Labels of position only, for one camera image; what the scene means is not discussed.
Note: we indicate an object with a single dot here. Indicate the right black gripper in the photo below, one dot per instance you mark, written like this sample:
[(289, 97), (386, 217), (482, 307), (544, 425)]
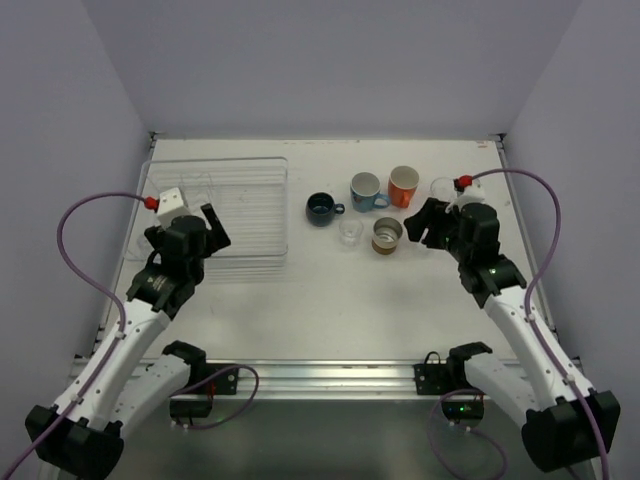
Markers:
[(430, 230)]

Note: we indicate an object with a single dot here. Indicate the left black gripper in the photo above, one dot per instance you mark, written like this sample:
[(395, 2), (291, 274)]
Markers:
[(215, 236)]

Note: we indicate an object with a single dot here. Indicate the clear glass with sticker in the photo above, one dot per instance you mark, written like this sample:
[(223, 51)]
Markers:
[(443, 189)]

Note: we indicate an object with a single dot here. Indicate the beige bottomed cup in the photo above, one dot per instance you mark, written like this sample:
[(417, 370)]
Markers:
[(386, 235)]

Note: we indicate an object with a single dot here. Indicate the orange mug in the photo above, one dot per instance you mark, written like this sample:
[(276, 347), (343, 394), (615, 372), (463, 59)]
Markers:
[(402, 185)]

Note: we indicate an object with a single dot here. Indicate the light blue floral mug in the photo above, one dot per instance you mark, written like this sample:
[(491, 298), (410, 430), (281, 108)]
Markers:
[(366, 195)]

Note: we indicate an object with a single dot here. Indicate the dark blue squat mug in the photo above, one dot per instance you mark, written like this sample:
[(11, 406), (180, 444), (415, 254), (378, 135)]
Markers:
[(321, 209)]

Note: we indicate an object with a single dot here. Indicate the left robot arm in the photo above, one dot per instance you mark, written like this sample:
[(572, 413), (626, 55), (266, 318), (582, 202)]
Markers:
[(77, 433)]

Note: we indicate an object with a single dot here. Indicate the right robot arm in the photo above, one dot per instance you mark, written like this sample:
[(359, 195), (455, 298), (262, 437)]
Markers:
[(562, 418)]

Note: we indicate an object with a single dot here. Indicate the white wire dish rack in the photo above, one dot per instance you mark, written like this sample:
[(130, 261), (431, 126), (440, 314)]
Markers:
[(249, 196)]

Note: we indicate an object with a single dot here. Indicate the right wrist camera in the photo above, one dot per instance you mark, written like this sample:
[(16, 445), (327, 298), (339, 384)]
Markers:
[(468, 190)]

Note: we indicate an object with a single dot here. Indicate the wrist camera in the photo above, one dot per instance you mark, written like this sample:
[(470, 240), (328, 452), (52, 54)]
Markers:
[(172, 204), (468, 190)]

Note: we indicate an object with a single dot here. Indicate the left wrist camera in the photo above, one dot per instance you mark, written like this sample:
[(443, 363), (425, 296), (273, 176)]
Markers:
[(172, 204)]

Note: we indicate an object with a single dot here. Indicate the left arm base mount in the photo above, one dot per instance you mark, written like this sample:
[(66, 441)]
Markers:
[(196, 400)]

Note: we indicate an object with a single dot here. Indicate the aluminium mounting rail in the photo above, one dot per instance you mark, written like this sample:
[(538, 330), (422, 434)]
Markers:
[(315, 380)]

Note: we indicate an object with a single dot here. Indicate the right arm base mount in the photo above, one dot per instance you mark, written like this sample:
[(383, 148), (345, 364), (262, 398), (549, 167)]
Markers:
[(437, 377)]

